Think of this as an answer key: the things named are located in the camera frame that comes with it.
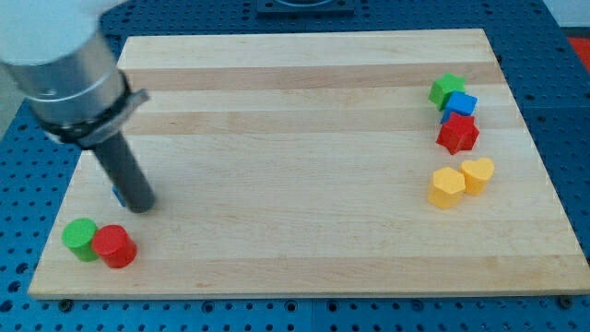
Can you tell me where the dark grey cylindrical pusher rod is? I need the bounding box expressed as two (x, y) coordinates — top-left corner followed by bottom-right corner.
(92, 132), (156, 213)

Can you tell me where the blue triangle block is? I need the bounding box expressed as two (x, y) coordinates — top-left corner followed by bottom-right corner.
(112, 186), (126, 208)

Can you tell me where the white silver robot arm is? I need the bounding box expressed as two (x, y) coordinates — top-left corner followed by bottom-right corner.
(1, 0), (155, 213)

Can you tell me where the red cylinder block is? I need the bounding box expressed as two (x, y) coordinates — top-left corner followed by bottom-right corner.
(91, 225), (137, 268)

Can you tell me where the green cylinder block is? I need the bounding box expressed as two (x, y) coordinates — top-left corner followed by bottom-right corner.
(61, 218), (99, 262)

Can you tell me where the wooden board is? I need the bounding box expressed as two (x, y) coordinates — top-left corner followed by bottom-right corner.
(29, 29), (589, 300)

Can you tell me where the yellow hexagon block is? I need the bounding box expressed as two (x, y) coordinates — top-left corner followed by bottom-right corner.
(427, 167), (466, 209)

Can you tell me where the green star block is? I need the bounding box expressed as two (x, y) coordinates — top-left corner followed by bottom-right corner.
(428, 72), (466, 111)

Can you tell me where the red star block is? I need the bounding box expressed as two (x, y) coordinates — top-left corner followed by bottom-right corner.
(436, 113), (479, 155)

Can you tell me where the blue cube block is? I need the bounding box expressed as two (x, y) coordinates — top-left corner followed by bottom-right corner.
(440, 91), (478, 125)

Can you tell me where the yellow heart block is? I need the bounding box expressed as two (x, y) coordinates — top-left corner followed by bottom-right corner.
(460, 157), (495, 196)

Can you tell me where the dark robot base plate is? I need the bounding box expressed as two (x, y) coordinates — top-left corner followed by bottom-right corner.
(254, 0), (356, 15)

